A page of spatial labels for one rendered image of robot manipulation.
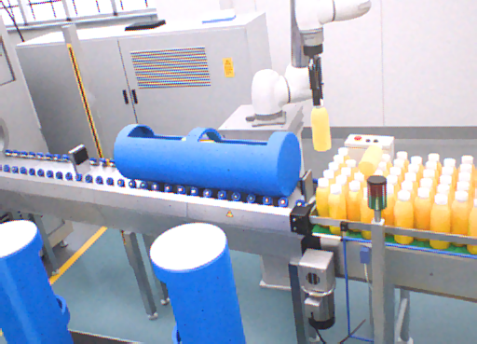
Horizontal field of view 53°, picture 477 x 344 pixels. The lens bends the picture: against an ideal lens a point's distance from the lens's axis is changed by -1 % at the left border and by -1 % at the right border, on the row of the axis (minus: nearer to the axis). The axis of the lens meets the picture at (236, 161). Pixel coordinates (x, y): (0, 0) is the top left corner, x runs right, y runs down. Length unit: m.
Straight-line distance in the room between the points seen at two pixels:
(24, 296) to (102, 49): 2.42
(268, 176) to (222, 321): 0.60
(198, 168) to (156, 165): 0.23
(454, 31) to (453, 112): 0.74
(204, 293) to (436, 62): 3.47
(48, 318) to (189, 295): 0.78
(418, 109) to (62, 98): 3.25
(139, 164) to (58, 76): 2.27
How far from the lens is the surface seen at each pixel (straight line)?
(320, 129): 1.95
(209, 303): 1.78
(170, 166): 2.24
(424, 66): 4.72
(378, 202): 1.61
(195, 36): 3.70
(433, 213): 1.83
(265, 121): 2.61
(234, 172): 2.07
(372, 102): 4.84
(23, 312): 2.26
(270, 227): 2.15
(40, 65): 4.59
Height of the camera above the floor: 2.02
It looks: 25 degrees down
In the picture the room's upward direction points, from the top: 9 degrees counter-clockwise
